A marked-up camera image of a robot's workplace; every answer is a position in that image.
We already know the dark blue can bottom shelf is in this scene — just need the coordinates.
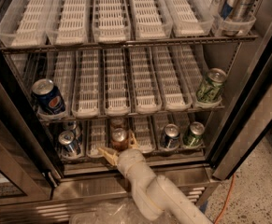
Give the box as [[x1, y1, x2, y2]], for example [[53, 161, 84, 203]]
[[160, 123, 180, 149]]

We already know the bottom wire shelf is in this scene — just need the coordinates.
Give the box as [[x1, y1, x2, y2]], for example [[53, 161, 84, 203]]
[[61, 145, 205, 163]]

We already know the stainless fridge door left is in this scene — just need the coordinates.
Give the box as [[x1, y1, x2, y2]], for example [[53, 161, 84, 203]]
[[0, 25, 64, 207]]

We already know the blue can bottom left rear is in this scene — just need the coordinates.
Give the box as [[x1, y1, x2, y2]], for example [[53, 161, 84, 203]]
[[63, 121, 82, 142]]

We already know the blue floor tape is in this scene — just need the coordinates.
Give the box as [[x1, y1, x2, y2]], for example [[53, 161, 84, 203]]
[[200, 202, 208, 213]]

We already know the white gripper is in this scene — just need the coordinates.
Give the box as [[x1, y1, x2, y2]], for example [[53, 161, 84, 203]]
[[98, 132, 156, 188]]

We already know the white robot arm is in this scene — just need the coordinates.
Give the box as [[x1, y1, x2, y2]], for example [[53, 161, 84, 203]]
[[98, 147, 212, 224]]

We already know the green can middle shelf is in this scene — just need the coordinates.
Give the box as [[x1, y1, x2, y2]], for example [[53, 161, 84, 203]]
[[196, 68, 227, 104]]

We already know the top wire shelf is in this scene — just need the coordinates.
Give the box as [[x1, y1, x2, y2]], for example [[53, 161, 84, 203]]
[[0, 31, 258, 54]]

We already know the middle wire shelf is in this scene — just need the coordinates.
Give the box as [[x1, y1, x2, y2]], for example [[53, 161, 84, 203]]
[[36, 103, 226, 124]]

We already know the blue can bottom left front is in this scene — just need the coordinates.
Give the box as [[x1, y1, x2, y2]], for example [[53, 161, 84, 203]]
[[58, 131, 81, 158]]

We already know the blue Pepsi can middle shelf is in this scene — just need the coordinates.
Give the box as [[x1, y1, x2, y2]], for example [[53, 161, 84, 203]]
[[32, 78, 65, 115]]

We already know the orange power cable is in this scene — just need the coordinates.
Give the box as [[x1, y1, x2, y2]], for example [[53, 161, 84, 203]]
[[213, 175, 236, 224]]

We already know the orange can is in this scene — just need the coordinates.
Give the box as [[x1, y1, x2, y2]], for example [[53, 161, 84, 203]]
[[110, 118, 126, 130], [111, 128, 128, 151]]

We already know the clear plastic bag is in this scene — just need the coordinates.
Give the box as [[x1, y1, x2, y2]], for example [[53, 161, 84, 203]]
[[69, 198, 177, 224]]

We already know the wire shelf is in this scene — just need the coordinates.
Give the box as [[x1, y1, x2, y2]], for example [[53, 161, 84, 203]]
[[36, 103, 226, 124], [61, 145, 205, 163], [0, 31, 258, 54]]

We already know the green can shelf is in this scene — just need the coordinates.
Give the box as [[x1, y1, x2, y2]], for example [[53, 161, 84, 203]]
[[196, 68, 227, 104], [183, 121, 205, 147]]

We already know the green can bottom shelf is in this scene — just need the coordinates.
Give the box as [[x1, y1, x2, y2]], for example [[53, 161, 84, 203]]
[[183, 121, 205, 147]]

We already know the orange can front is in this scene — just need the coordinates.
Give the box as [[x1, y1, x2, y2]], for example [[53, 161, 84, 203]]
[[111, 128, 128, 151]]

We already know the orange can rear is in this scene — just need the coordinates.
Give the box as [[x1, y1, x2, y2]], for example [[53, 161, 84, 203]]
[[110, 118, 126, 130]]

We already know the tall cans top right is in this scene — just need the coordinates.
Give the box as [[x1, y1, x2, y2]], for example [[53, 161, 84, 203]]
[[208, 0, 264, 35]]

